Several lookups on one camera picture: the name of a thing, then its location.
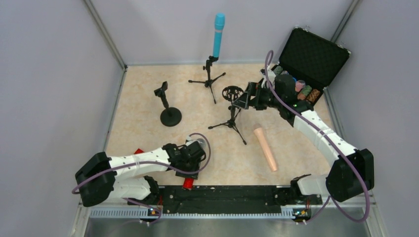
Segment black poker chip case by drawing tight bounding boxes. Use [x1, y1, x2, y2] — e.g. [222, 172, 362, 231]
[268, 27, 351, 106]

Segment red plastic block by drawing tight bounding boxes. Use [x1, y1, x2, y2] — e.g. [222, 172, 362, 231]
[134, 149, 144, 155]

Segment small black tripod mic stand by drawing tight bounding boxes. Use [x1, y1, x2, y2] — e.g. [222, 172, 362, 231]
[188, 56, 226, 104]

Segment black tripod stand with basket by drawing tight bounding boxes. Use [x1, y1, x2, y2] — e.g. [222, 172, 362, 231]
[208, 85, 247, 145]

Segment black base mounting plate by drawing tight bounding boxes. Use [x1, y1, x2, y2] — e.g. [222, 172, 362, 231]
[141, 185, 323, 214]

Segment red glitter microphone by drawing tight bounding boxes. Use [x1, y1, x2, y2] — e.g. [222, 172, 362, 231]
[182, 138, 207, 191]

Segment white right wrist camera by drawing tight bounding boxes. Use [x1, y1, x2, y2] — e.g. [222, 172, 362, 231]
[260, 67, 276, 88]

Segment blue microphone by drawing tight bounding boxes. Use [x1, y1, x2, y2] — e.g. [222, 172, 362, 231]
[212, 13, 225, 58]

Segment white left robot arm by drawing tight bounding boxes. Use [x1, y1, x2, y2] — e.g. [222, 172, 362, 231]
[72, 140, 208, 207]

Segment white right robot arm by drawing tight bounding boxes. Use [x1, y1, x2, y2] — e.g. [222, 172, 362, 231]
[232, 75, 374, 202]

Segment beige microphone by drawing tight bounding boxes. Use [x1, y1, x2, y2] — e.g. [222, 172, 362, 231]
[253, 124, 278, 172]

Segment black round-base mic stand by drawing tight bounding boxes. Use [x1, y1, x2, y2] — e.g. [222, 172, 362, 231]
[154, 81, 182, 127]

